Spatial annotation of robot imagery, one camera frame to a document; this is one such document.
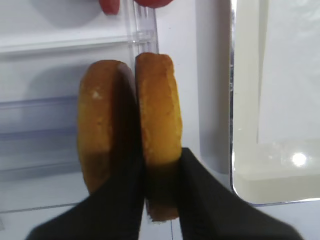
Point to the cream metal baking tray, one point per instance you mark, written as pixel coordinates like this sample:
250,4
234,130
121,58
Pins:
275,156

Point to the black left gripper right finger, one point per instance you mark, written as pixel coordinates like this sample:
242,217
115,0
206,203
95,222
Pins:
209,211

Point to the bun slice white face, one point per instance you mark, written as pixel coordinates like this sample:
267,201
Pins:
161,132

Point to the brown bottom bun slice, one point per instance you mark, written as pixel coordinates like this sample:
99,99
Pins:
107,121

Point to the red tomato slice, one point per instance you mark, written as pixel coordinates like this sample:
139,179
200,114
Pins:
110,7

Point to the white parchment paper sheet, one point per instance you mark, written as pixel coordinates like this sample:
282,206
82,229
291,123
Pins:
290,80

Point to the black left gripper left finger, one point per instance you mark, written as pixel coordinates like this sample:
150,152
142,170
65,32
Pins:
113,212

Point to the left clear acrylic rack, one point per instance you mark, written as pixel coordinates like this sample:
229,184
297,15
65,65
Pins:
46,47

